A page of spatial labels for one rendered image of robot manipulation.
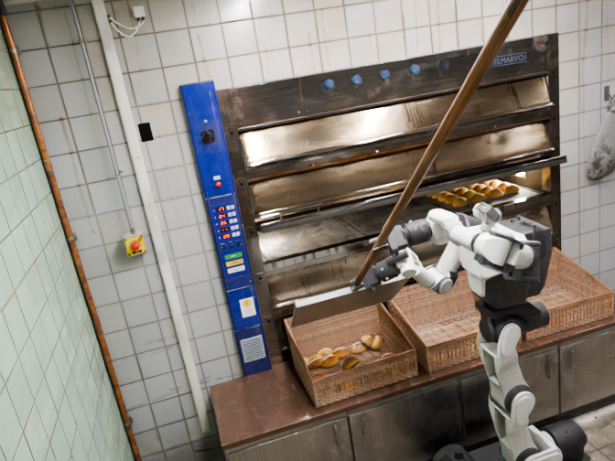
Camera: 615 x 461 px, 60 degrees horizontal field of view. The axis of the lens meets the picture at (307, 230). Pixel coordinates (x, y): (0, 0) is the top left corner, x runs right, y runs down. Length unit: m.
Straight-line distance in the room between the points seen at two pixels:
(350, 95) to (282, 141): 0.43
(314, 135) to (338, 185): 0.29
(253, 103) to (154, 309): 1.16
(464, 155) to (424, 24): 0.75
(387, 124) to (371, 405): 1.44
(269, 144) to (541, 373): 1.88
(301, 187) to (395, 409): 1.22
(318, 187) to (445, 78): 0.91
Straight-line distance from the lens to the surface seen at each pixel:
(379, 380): 2.76
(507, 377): 2.52
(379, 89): 2.90
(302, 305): 2.35
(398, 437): 2.92
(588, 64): 3.60
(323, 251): 2.91
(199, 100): 2.63
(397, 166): 2.97
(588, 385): 3.46
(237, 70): 2.68
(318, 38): 2.78
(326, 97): 2.80
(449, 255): 2.45
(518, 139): 3.35
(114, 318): 2.89
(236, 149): 2.70
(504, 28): 1.10
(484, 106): 3.19
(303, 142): 2.76
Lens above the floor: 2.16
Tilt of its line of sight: 17 degrees down
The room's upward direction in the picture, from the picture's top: 9 degrees counter-clockwise
